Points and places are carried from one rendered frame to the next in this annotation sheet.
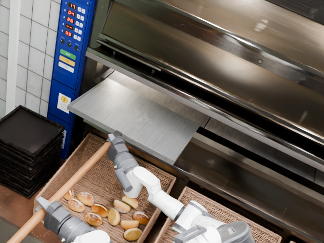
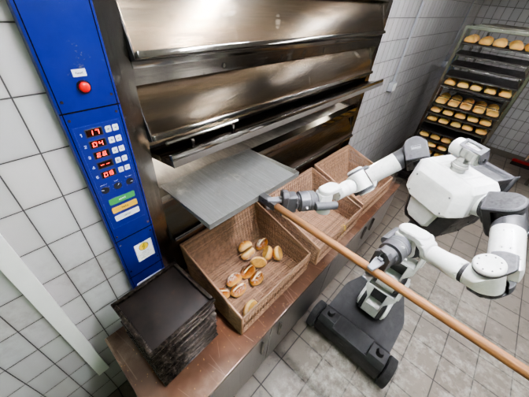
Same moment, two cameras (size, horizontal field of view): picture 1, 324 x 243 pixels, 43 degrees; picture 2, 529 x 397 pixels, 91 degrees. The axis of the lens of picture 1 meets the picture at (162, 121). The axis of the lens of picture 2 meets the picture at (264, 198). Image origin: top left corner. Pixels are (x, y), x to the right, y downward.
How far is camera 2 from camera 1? 1.42 m
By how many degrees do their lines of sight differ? 49
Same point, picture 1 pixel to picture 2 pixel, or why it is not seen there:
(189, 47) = (232, 84)
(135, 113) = (227, 179)
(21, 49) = (35, 263)
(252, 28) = (275, 27)
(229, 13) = (256, 23)
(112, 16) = (147, 109)
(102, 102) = (204, 198)
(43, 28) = (55, 203)
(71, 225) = (401, 246)
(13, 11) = not seen: outside the picture
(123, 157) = (305, 196)
